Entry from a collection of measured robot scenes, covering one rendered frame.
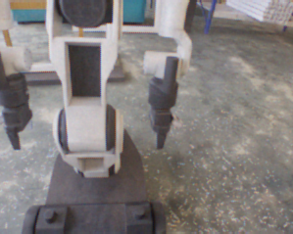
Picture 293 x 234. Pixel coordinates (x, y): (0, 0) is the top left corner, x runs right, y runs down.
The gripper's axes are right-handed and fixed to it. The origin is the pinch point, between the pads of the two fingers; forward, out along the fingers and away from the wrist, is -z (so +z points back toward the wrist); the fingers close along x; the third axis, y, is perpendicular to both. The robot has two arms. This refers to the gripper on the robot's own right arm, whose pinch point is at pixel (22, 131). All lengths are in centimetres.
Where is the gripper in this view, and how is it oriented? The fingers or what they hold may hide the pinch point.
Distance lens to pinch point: 73.6
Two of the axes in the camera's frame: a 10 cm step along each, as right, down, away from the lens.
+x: 1.4, 5.0, -8.6
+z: 0.9, -8.7, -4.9
